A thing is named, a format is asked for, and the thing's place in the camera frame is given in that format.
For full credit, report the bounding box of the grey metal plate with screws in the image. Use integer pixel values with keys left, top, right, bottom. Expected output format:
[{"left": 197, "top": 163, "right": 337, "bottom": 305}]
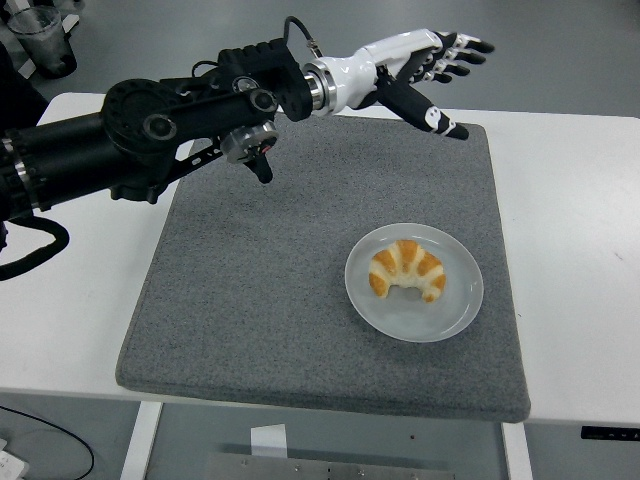
[{"left": 202, "top": 452, "right": 456, "bottom": 480}]

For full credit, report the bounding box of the black table control panel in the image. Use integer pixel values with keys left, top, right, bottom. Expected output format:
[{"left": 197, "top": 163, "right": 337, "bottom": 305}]
[{"left": 580, "top": 425, "right": 640, "bottom": 442}]

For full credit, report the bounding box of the grey felt mat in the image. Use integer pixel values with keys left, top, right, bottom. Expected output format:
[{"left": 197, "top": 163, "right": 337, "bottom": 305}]
[{"left": 115, "top": 113, "right": 532, "bottom": 424}]

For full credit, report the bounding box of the pale grey round plate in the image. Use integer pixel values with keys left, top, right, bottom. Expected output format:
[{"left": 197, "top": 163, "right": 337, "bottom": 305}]
[{"left": 344, "top": 222, "right": 485, "bottom": 344}]

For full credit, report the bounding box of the white table leg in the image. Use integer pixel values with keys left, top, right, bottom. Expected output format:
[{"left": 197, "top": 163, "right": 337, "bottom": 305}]
[
  {"left": 501, "top": 422, "right": 534, "bottom": 480},
  {"left": 119, "top": 400, "right": 164, "bottom": 480}
]

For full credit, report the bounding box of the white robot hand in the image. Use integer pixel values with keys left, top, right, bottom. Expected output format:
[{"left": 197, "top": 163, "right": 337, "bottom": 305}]
[{"left": 329, "top": 28, "right": 496, "bottom": 142}]

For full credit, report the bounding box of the thin black floor cable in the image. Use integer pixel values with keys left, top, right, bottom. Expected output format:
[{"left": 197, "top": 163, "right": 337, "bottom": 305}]
[{"left": 0, "top": 404, "right": 95, "bottom": 480}]

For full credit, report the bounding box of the white power strip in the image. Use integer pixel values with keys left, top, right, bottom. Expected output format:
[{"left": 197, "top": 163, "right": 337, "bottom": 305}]
[{"left": 0, "top": 437, "right": 29, "bottom": 480}]

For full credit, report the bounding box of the bin with clear bag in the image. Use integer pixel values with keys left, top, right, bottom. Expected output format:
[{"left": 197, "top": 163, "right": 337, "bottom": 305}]
[{"left": 7, "top": 5, "right": 79, "bottom": 79}]

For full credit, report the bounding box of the orange croissant bread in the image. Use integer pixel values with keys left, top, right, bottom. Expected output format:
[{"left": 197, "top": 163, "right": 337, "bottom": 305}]
[{"left": 368, "top": 239, "right": 447, "bottom": 304}]

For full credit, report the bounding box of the black bulky object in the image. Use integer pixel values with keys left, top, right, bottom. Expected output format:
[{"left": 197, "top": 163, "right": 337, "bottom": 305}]
[{"left": 0, "top": 39, "right": 50, "bottom": 132}]

